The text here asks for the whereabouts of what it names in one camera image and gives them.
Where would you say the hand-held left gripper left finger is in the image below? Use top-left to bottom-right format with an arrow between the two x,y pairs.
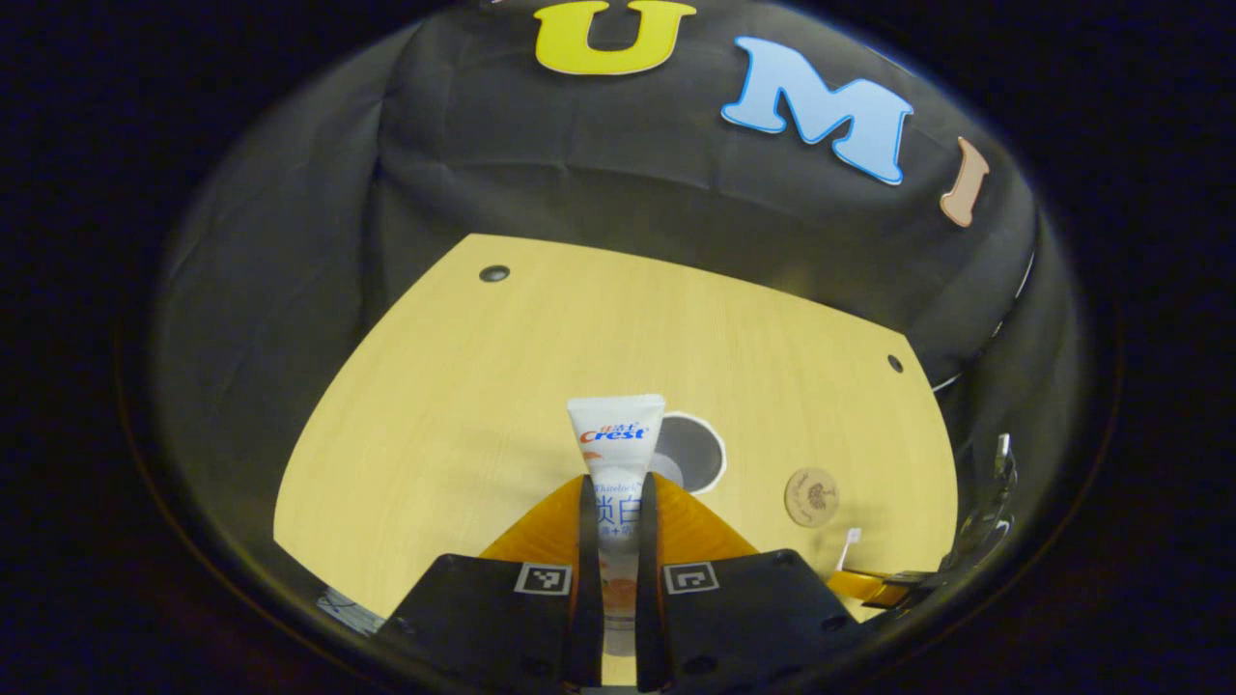
375,473 -> 605,694

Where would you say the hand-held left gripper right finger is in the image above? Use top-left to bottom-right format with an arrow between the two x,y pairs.
633,471 -> 862,695

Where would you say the round wooden coaster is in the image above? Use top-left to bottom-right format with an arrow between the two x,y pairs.
784,467 -> 841,528

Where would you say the white cup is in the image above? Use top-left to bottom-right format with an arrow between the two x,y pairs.
652,411 -> 727,496

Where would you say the white toothpaste tube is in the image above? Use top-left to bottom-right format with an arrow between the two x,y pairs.
567,394 -> 667,657

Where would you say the light wooden desktop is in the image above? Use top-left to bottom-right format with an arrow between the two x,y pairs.
273,233 -> 960,688

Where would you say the black backdrop cloth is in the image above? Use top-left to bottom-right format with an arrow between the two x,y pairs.
154,0 -> 1082,619

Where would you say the thin white cable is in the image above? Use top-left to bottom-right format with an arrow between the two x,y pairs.
930,253 -> 1036,393

